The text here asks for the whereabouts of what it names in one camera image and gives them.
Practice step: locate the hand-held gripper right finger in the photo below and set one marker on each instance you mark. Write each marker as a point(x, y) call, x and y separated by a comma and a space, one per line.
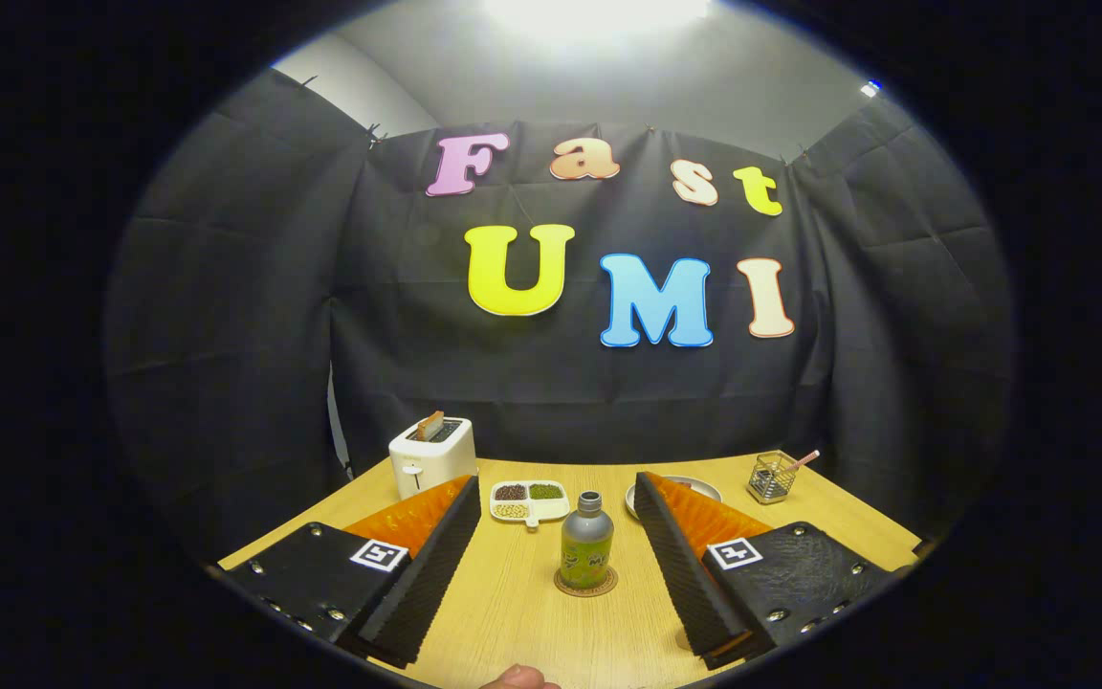
point(680, 574)

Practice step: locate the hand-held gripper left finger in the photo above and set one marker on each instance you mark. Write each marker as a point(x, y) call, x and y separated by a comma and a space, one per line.
point(431, 574)

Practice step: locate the round brown coaster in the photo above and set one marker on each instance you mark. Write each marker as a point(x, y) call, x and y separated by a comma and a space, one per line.
point(585, 592)

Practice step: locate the silver green juice bottle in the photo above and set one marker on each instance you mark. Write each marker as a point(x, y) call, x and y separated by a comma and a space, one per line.
point(586, 550)

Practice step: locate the white oval plate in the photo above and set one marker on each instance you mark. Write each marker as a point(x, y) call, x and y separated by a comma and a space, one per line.
point(706, 491)

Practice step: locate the wooden table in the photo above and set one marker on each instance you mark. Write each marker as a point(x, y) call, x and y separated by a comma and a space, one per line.
point(513, 612)

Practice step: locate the white toaster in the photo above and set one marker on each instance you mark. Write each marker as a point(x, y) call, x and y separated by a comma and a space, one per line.
point(417, 461)

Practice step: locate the white divided bean dish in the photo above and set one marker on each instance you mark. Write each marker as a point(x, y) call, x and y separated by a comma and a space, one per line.
point(530, 502)

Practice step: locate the toast slice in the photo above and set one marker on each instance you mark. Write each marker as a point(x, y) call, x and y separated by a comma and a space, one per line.
point(429, 426)

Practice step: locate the pink straw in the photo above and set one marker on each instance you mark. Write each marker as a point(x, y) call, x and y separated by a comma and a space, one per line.
point(804, 459)

